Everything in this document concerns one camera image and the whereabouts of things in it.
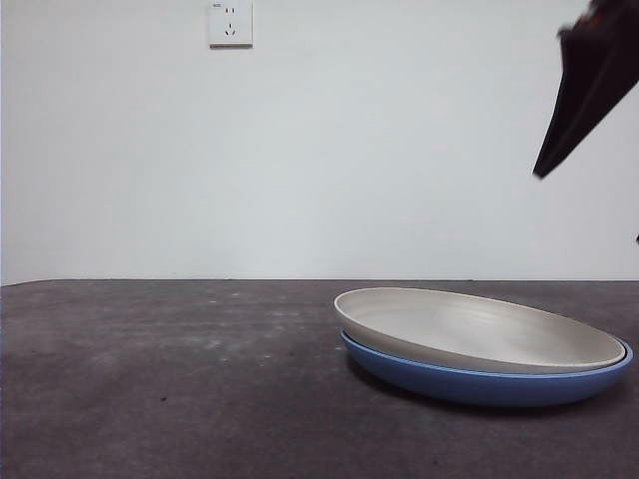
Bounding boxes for white round plate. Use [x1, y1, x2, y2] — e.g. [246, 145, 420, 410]
[332, 286, 628, 374]

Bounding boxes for white wall socket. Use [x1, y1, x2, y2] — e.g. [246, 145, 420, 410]
[208, 0, 254, 50]

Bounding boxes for blue round plate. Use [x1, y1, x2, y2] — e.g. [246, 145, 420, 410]
[338, 331, 634, 408]

